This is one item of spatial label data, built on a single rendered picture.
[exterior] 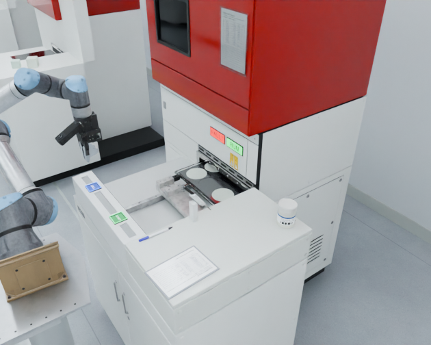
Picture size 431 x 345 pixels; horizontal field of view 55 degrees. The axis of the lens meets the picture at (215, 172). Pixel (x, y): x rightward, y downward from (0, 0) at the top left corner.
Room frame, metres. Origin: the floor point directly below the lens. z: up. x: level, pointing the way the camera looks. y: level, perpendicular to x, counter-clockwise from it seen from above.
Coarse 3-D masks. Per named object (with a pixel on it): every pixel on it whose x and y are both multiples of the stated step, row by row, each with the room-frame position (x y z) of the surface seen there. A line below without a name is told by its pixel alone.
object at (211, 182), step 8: (184, 176) 1.67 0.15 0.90; (208, 176) 1.67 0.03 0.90; (216, 176) 1.67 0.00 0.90; (224, 176) 1.67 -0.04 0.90; (192, 184) 1.60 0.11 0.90; (200, 184) 1.60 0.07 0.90; (208, 184) 1.60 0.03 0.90; (216, 184) 1.60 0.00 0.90; (224, 184) 1.60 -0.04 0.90; (232, 184) 1.60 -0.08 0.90; (208, 192) 1.53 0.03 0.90; (240, 192) 1.53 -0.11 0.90
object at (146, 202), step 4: (184, 184) 1.67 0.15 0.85; (152, 196) 1.57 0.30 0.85; (156, 196) 1.57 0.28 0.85; (160, 196) 1.57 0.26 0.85; (144, 200) 1.54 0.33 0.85; (148, 200) 1.54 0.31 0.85; (152, 200) 1.55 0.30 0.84; (156, 200) 1.56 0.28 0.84; (160, 200) 1.57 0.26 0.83; (132, 204) 1.51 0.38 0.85; (136, 204) 1.51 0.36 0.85; (140, 204) 1.51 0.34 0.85; (144, 204) 1.52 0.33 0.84; (148, 204) 1.54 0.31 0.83; (152, 204) 1.55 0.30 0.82; (128, 208) 1.48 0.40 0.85; (132, 208) 1.49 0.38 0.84; (136, 208) 1.50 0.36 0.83; (140, 208) 1.51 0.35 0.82; (128, 212) 1.47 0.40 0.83
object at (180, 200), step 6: (156, 186) 1.62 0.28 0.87; (162, 192) 1.57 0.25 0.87; (180, 192) 1.56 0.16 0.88; (168, 198) 1.52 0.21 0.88; (174, 198) 1.52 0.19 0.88; (180, 198) 1.52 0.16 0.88; (186, 198) 1.52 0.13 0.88; (174, 204) 1.48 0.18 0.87; (180, 204) 1.47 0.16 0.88; (186, 204) 1.47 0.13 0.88; (180, 210) 1.44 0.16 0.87; (186, 210) 1.43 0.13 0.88; (198, 210) 1.43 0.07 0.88; (186, 216) 1.40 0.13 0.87
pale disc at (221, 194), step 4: (220, 188) 1.56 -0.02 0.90; (224, 188) 1.56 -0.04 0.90; (212, 192) 1.53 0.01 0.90; (216, 192) 1.53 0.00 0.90; (220, 192) 1.53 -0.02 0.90; (224, 192) 1.53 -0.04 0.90; (228, 192) 1.53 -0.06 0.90; (232, 192) 1.53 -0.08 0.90; (212, 196) 1.50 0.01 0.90; (216, 196) 1.50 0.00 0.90; (220, 196) 1.50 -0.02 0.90; (224, 196) 1.50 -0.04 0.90; (228, 196) 1.50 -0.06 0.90; (232, 196) 1.50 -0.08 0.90; (216, 200) 1.47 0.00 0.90; (220, 200) 1.47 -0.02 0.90
